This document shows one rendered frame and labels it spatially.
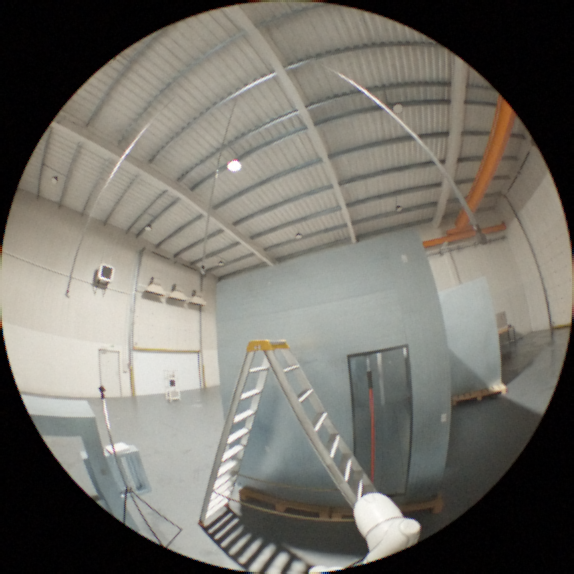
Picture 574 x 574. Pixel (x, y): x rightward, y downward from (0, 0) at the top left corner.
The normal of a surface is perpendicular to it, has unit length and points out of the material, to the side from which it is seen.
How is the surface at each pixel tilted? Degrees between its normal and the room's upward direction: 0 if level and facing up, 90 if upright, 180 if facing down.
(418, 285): 90
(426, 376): 90
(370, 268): 90
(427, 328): 90
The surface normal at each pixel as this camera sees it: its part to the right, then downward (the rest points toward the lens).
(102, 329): 0.90, -0.22
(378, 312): -0.43, -0.24
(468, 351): -0.71, -0.15
